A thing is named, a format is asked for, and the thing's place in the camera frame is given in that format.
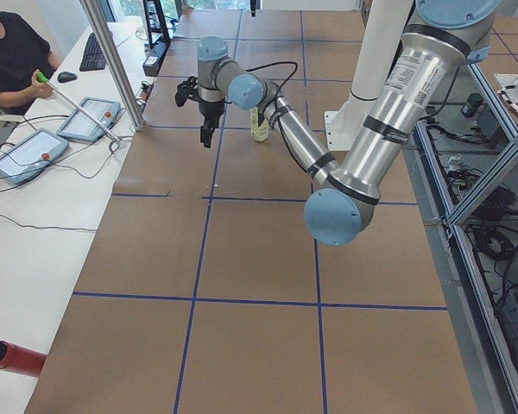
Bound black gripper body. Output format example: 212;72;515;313
199;99;224;129

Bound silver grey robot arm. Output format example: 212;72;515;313
195;1;500;246

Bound clear tennis ball can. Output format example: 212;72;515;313
250;107;268;142

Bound black computer box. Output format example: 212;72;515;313
142;41;169;77

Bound far teach pendant tablet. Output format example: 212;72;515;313
56;97;121;143

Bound teach pendant tablet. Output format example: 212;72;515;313
0;129;69;185
56;97;121;143

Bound black keyboard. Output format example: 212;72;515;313
79;33;106;72

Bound black computer mouse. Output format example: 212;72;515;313
57;71;78;84

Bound brown paper table cover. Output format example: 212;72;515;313
27;10;477;413

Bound metal grabber stick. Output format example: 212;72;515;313
36;70;124;146

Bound near teach pendant tablet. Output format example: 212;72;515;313
0;129;69;185

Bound person in black shirt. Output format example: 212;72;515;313
0;11;60;115

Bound red cylinder tube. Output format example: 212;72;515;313
0;341;47;378

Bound black braided cable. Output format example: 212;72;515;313
224;61;299;130

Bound aluminium frame post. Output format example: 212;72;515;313
80;0;144;131

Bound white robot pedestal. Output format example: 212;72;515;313
325;0;414;151

